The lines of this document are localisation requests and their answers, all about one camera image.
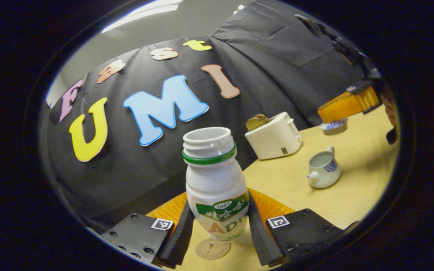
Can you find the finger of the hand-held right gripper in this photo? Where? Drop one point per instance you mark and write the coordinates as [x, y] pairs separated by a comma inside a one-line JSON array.
[[341, 107]]

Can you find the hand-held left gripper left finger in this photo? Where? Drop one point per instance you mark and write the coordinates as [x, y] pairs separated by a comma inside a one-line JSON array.
[[181, 233]]

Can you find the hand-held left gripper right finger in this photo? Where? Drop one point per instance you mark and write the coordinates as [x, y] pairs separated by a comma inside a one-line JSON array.
[[260, 233]]

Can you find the round brown coaster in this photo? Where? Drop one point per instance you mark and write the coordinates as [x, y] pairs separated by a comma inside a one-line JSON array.
[[213, 249]]

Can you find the white water bottle green label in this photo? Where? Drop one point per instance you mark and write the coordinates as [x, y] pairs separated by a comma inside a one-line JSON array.
[[217, 180]]

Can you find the white toaster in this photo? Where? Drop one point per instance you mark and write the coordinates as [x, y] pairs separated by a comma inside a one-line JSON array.
[[273, 139]]

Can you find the brown toast slice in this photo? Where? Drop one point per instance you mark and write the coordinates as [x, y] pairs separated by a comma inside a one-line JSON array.
[[252, 125], [264, 119]]

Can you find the black backdrop cloth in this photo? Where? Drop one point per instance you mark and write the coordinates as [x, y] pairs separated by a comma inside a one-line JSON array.
[[277, 56]]

